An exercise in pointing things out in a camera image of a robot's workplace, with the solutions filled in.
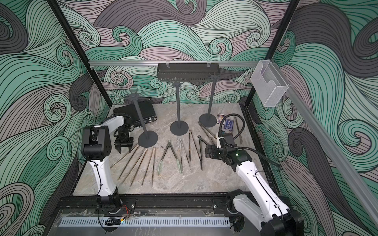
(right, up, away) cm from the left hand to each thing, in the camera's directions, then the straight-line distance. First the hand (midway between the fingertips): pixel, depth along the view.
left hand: (125, 150), depth 91 cm
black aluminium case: (+8, +27, +20) cm, 35 cm away
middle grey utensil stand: (+33, +13, +13) cm, 38 cm away
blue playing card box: (+70, +16, +16) cm, 74 cm away
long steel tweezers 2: (+11, -2, +2) cm, 11 cm away
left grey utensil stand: (+12, +6, +8) cm, 15 cm away
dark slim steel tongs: (+41, +10, +10) cm, 44 cm away
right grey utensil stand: (+56, +19, +18) cm, 62 cm away
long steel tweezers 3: (+6, +2, +4) cm, 8 cm away
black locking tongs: (+48, +6, +7) cm, 49 cm away
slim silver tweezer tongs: (+35, +3, +4) cm, 36 cm away
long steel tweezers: (+18, -4, 0) cm, 18 cm away
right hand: (+53, +2, -11) cm, 54 cm away
